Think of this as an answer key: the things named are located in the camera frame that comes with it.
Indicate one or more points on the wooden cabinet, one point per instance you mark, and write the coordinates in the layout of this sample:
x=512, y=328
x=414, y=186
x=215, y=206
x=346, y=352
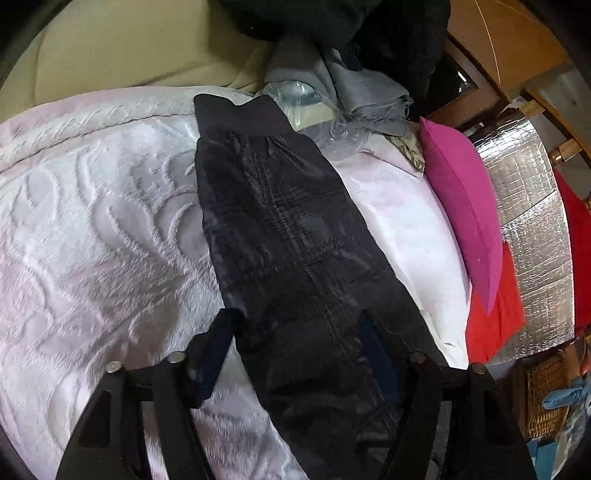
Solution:
x=494, y=50

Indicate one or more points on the black pants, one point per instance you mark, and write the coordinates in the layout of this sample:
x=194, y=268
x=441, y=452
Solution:
x=286, y=240

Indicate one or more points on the clear plastic bag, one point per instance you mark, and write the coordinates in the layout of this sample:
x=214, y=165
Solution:
x=300, y=99

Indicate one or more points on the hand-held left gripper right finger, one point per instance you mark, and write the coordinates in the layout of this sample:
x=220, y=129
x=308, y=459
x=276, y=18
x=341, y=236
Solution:
x=379, y=355

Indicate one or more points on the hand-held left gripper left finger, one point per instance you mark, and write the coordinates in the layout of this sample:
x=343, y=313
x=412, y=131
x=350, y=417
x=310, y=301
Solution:
x=217, y=344

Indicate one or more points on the dark green cloth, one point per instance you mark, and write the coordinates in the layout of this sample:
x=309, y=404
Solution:
x=295, y=16

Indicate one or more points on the patterned beige cloth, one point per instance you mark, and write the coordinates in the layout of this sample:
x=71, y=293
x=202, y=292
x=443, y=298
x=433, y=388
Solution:
x=411, y=150

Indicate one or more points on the light blue cloth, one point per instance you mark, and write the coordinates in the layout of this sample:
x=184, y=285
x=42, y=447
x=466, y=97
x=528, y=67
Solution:
x=565, y=397

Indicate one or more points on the white embossed blanket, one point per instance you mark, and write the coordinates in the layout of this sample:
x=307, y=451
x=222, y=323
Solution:
x=106, y=230

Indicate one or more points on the grey cloth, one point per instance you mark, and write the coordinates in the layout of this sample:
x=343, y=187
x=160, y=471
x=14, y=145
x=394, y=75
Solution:
x=364, y=87

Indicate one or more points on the magenta pillow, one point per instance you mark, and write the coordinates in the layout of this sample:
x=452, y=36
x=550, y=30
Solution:
x=461, y=203

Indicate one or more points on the black garment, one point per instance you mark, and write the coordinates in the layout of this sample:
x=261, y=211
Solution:
x=401, y=60

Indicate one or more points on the silver foil mat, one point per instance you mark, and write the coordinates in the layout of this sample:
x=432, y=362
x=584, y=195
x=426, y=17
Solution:
x=531, y=207

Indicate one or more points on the wicker basket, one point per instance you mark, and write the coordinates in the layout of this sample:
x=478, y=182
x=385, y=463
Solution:
x=545, y=397

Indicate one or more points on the red cloth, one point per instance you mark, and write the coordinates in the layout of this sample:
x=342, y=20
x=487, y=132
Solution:
x=577, y=249
x=494, y=318

